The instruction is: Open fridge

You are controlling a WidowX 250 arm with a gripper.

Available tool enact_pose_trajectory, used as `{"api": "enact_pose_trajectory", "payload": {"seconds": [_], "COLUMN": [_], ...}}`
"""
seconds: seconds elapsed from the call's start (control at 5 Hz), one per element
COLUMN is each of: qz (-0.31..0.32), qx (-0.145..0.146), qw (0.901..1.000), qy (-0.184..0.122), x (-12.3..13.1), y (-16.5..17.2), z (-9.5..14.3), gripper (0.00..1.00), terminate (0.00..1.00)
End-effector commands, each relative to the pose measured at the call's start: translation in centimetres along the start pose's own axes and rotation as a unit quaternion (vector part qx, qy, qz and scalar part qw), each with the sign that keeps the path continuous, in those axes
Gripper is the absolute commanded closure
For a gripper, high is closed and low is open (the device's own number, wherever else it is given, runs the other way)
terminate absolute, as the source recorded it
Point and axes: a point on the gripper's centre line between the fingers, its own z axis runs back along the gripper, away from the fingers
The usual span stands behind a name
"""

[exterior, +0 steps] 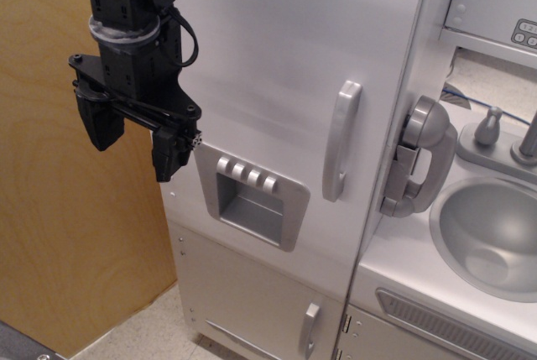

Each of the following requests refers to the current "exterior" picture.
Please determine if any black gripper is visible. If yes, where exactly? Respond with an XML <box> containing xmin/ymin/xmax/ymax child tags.
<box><xmin>69</xmin><ymin>43</ymin><xmax>201</xmax><ymax>183</ymax></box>

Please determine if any white toy fridge door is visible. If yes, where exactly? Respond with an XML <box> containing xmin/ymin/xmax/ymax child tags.
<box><xmin>162</xmin><ymin>0</ymin><xmax>421</xmax><ymax>301</ymax></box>

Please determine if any silver fridge door handle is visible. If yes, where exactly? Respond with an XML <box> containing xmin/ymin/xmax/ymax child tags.
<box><xmin>322</xmin><ymin>81</ymin><xmax>362</xmax><ymax>202</ymax></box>

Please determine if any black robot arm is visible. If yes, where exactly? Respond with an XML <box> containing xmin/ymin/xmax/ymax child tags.
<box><xmin>69</xmin><ymin>0</ymin><xmax>201</xmax><ymax>183</ymax></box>

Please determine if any wooden plywood board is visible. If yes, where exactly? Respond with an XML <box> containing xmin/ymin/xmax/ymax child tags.
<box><xmin>1</xmin><ymin>0</ymin><xmax>175</xmax><ymax>357</ymax></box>

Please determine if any silver ice dispenser panel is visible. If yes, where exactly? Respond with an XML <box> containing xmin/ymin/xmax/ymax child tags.
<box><xmin>194</xmin><ymin>143</ymin><xmax>310</xmax><ymax>252</ymax></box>

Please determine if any white lower freezer door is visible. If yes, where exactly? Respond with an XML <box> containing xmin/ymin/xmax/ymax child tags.
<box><xmin>169</xmin><ymin>224</ymin><xmax>343</xmax><ymax>359</ymax></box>

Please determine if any silver door hinge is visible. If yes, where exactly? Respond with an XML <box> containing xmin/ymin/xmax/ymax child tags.
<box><xmin>341</xmin><ymin>314</ymin><xmax>352</xmax><ymax>333</ymax></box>

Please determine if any grey toy telephone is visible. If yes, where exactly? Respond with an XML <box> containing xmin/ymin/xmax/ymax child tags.
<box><xmin>380</xmin><ymin>96</ymin><xmax>458</xmax><ymax>218</ymax></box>

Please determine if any grey toy faucet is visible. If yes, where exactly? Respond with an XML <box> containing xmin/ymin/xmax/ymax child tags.
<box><xmin>456</xmin><ymin>107</ymin><xmax>536</xmax><ymax>184</ymax></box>

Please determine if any silver toy sink basin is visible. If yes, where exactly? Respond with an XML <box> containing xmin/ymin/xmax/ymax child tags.
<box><xmin>429</xmin><ymin>177</ymin><xmax>536</xmax><ymax>303</ymax></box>

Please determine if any grey toy microwave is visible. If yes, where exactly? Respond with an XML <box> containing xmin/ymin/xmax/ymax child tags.
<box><xmin>441</xmin><ymin>0</ymin><xmax>536</xmax><ymax>68</ymax></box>

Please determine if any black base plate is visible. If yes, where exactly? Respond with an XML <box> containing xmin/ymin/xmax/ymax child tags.
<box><xmin>1</xmin><ymin>321</ymin><xmax>64</xmax><ymax>360</ymax></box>

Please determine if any silver lower door handle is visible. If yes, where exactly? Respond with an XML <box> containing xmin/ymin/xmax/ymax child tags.
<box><xmin>298</xmin><ymin>302</ymin><xmax>321</xmax><ymax>359</ymax></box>

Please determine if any blue cable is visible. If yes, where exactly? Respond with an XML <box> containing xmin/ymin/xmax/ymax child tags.
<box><xmin>441</xmin><ymin>87</ymin><xmax>536</xmax><ymax>125</ymax></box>

